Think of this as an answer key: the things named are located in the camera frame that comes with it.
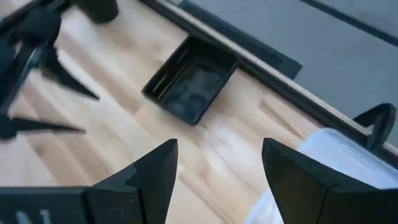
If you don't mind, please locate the black slotted basket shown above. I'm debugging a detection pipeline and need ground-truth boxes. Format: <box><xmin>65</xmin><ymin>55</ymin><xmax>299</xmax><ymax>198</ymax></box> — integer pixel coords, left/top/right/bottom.
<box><xmin>141</xmin><ymin>35</ymin><xmax>239</xmax><ymax>126</ymax></box>

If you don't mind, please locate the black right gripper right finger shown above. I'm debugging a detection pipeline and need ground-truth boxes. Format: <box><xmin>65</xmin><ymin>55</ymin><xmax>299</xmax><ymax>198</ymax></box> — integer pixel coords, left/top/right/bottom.
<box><xmin>262</xmin><ymin>138</ymin><xmax>374</xmax><ymax>224</ymax></box>

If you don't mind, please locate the black table edge rail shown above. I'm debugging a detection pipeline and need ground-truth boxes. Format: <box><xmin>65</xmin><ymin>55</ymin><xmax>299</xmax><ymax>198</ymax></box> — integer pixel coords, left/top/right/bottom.
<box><xmin>139</xmin><ymin>0</ymin><xmax>398</xmax><ymax>170</ymax></box>

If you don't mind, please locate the clear plastic container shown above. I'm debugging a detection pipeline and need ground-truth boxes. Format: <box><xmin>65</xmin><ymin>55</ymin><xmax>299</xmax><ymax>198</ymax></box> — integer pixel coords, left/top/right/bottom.
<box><xmin>245</xmin><ymin>127</ymin><xmax>398</xmax><ymax>224</ymax></box>

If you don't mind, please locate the black curved clamp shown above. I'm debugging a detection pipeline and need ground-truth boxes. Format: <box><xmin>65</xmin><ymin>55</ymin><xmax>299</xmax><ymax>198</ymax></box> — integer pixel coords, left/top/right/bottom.
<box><xmin>353</xmin><ymin>102</ymin><xmax>397</xmax><ymax>152</ymax></box>

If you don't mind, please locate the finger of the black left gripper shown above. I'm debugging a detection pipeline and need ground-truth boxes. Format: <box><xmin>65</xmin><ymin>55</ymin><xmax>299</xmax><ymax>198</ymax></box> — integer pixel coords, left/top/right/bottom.
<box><xmin>39</xmin><ymin>46</ymin><xmax>101</xmax><ymax>101</ymax></box>
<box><xmin>0</xmin><ymin>115</ymin><xmax>87</xmax><ymax>141</ymax></box>

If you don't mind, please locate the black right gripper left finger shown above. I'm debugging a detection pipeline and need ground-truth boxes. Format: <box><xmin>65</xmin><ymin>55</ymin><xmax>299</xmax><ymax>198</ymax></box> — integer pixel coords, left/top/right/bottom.
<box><xmin>81</xmin><ymin>139</ymin><xmax>179</xmax><ymax>224</ymax></box>

